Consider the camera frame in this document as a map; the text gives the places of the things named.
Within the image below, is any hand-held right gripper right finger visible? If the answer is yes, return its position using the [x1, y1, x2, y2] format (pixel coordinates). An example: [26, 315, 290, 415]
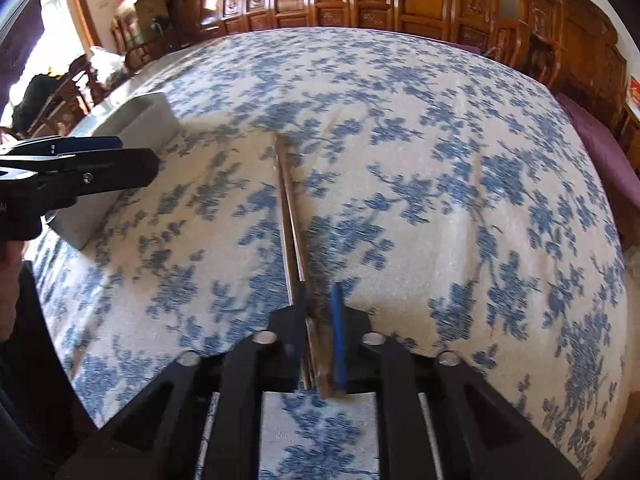
[327, 283, 583, 480]

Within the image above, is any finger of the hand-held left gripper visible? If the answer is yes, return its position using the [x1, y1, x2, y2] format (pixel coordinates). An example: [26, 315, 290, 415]
[0, 135, 124, 159]
[0, 148, 161, 209]

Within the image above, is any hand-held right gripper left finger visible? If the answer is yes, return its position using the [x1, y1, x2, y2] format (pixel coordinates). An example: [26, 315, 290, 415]
[57, 286, 309, 480]

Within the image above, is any grey metal utensil container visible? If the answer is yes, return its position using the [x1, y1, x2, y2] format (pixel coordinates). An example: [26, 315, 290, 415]
[43, 90, 181, 252]

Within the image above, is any person's left hand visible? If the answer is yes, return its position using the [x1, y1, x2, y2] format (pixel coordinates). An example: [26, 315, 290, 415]
[0, 241, 24, 342]

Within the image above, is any wooden chair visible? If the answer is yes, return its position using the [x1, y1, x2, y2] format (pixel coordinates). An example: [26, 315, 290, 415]
[29, 54, 109, 133]

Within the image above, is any black bag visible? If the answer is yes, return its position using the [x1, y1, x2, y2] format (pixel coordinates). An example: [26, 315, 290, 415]
[11, 73, 67, 132]

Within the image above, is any white plastic bag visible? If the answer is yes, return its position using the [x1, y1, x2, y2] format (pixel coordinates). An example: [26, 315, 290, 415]
[89, 45, 127, 84]

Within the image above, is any wooden framed window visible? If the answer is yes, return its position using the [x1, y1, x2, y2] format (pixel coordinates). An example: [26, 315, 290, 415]
[0, 0, 97, 128]

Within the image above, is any dark wooden cabinet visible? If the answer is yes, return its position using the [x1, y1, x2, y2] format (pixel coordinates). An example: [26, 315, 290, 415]
[109, 0, 174, 69]

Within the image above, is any person's dark clothing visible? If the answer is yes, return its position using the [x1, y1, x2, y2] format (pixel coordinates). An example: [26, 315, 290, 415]
[0, 260, 98, 480]

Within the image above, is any blue floral tablecloth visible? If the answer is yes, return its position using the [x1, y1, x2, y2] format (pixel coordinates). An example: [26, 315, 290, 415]
[29, 27, 629, 480]

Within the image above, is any purple bench cushion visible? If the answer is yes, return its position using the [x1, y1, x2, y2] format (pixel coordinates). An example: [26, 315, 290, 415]
[554, 91, 640, 250]

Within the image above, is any wooden side table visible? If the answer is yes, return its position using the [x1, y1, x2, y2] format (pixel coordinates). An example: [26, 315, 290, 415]
[617, 102, 640, 162]

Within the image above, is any short carved wooden bench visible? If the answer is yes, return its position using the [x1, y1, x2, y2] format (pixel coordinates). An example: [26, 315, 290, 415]
[492, 0, 629, 128]

